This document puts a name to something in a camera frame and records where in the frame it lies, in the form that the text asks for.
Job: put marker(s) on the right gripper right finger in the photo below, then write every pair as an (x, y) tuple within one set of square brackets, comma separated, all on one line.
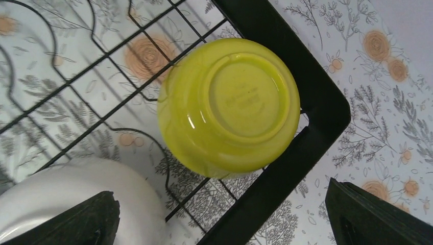
[(358, 217)]

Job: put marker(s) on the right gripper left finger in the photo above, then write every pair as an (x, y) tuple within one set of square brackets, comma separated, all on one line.
[(93, 221)]

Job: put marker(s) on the white bowl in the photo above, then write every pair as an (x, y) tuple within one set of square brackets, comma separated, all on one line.
[(54, 190)]

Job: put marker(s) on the black wire dish rack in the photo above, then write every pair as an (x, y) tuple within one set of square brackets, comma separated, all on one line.
[(81, 79)]

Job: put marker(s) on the yellow-green bowl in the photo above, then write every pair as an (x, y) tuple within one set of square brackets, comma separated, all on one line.
[(228, 108)]

